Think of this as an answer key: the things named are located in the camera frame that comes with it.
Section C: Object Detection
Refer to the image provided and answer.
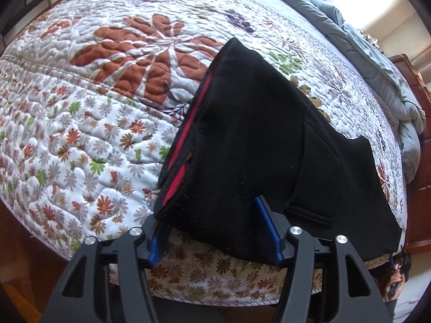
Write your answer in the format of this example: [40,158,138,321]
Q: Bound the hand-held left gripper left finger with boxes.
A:
[40,223,172,323]

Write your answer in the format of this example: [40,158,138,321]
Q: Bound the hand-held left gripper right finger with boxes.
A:
[254,196,393,323]

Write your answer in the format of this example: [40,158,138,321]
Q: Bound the black pants with red stripe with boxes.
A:
[153,37,403,270]

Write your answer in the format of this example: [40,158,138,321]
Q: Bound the wooden headboard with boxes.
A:
[391,54,431,255]

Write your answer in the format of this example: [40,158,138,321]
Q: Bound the floral quilted bedspread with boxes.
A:
[0,0,409,307]

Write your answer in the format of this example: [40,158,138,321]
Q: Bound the grey-blue comforter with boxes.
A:
[249,0,427,184]

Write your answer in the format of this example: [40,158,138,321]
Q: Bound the black mesh office chair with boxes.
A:
[0,0,52,46]

